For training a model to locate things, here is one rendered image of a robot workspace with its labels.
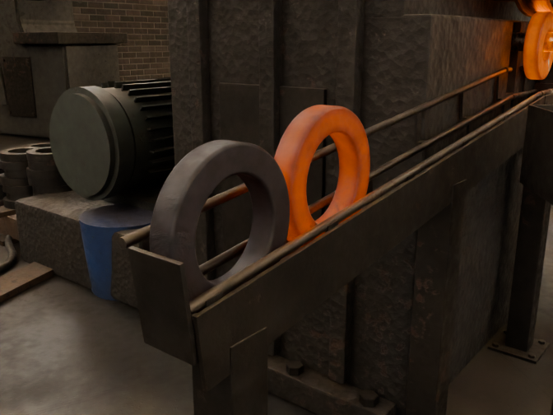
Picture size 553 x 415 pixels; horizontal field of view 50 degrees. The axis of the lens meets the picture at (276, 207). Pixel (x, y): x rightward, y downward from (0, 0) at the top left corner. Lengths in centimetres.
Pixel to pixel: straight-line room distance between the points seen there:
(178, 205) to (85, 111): 148
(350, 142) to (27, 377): 116
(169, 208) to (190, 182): 3
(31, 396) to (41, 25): 438
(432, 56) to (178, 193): 71
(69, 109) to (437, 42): 130
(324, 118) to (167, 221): 25
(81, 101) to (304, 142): 141
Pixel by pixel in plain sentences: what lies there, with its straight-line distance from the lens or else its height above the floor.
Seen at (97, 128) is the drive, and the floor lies 56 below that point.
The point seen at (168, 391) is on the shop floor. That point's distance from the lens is 154.
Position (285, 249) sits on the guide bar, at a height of 60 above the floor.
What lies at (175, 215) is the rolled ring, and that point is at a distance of 55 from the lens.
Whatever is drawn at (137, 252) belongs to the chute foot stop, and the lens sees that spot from 58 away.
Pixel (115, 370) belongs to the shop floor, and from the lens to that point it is 165.
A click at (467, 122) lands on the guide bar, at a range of 125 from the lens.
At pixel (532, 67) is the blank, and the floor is 77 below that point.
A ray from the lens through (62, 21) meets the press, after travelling 582.
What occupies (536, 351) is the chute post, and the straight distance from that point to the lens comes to 181.
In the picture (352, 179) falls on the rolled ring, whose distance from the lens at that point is 80.
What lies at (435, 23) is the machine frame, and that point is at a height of 86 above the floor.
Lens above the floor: 83
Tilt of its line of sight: 16 degrees down
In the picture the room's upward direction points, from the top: straight up
